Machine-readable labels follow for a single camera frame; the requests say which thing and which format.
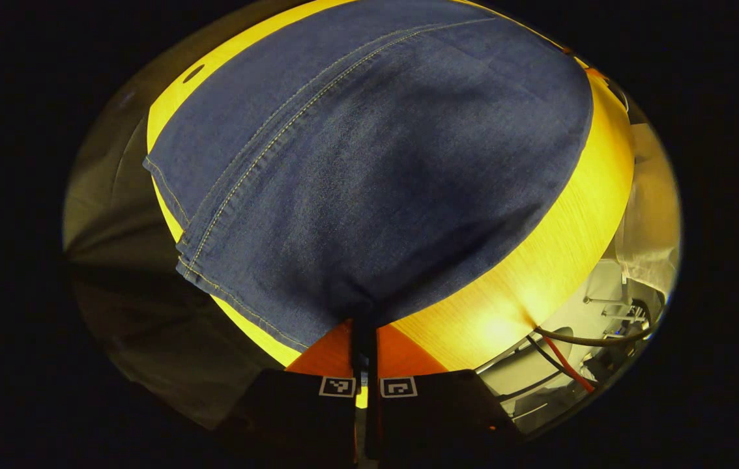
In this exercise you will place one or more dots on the black backdrop cloth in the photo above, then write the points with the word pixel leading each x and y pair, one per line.
pixel 148 312

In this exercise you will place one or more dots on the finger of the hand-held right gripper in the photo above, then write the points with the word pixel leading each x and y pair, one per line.
pixel 596 73

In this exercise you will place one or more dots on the blue denim jeans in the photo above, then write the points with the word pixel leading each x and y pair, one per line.
pixel 376 163

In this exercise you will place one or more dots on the white cloth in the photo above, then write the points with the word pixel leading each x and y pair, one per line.
pixel 653 215

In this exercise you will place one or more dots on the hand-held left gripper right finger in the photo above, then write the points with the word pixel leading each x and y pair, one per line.
pixel 441 423

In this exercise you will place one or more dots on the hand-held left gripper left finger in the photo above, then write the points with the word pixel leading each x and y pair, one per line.
pixel 291 423

